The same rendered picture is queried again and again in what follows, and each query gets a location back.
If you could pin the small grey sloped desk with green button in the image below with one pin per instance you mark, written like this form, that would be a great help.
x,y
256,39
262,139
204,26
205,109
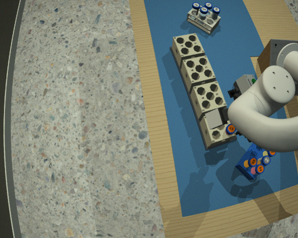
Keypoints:
x,y
242,84

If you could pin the blue tube rack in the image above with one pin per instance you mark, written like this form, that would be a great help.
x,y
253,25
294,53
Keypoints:
x,y
253,151

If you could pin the beige tube rack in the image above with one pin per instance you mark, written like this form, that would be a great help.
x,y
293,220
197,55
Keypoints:
x,y
208,27

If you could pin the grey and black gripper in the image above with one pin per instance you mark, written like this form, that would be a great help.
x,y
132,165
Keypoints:
x,y
235,96

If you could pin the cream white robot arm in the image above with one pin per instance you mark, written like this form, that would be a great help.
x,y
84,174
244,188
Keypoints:
x,y
249,113

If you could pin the sample tube with blue cap and orange dot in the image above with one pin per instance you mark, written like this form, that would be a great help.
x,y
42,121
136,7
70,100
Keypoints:
x,y
230,129

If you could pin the blue bench mat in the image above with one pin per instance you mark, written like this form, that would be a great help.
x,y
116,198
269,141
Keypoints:
x,y
208,179

